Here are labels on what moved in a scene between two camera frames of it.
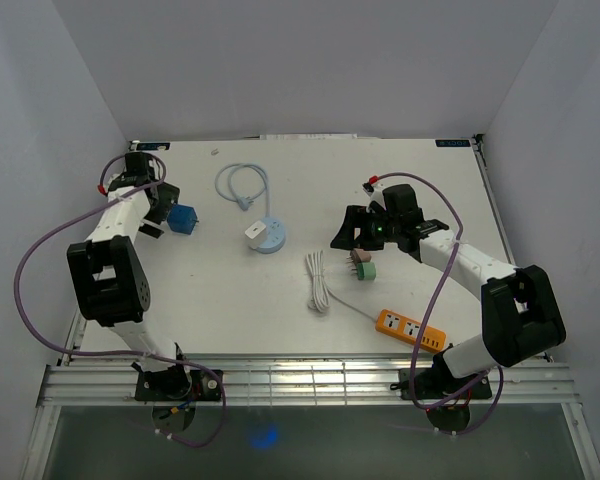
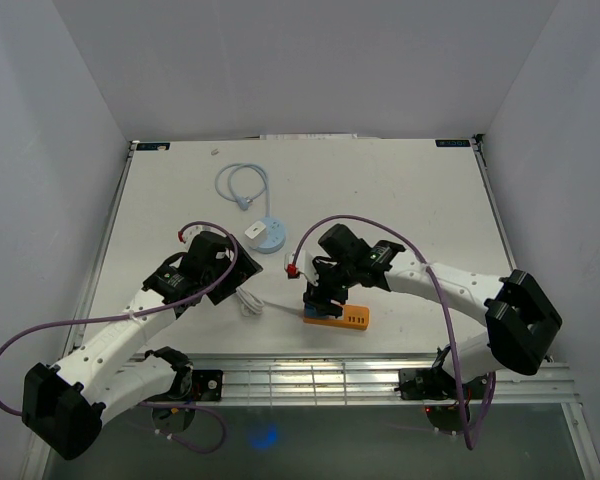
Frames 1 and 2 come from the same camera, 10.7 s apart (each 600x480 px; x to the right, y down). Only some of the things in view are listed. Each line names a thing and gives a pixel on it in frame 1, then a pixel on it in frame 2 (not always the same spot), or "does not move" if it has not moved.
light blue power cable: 245,201 does not move
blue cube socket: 182,218 → 311,312
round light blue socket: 275,238 does not move
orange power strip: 408,329 → 354,317
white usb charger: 255,234 does not move
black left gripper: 166,195 → 244,268
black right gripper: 345,237 → 316,295
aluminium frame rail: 356,380 does not move
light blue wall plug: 244,203 does not move
